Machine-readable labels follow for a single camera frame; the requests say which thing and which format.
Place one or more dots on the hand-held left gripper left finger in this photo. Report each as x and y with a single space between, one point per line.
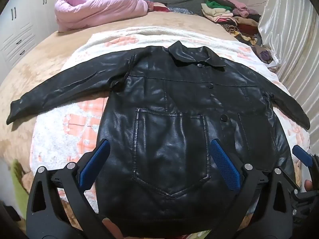
96 161

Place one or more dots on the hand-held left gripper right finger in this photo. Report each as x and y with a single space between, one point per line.
225 164

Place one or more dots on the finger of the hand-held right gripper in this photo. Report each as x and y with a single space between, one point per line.
302 155

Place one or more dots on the black leather jacket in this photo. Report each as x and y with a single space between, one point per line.
172 119

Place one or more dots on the plastic bag of clothes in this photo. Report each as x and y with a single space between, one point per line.
265 53

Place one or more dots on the pile of folded clothes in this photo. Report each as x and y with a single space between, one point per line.
219 11

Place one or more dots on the person's right hand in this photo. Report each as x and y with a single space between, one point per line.
308 185

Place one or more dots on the person's left hand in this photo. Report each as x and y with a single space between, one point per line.
112 229

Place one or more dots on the white orange bear-print blanket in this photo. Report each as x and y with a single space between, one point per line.
54 139

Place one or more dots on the green fleece garment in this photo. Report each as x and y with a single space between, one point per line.
18 181

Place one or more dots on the beige plush bed cover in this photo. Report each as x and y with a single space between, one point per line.
49 52

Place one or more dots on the white satin curtain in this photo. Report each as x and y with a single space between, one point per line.
291 29

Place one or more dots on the pink quilted comforter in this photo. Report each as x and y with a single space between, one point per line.
99 7

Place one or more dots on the white wardrobe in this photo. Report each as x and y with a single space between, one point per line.
25 12

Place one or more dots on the red crumpled cloth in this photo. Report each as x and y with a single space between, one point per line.
160 7

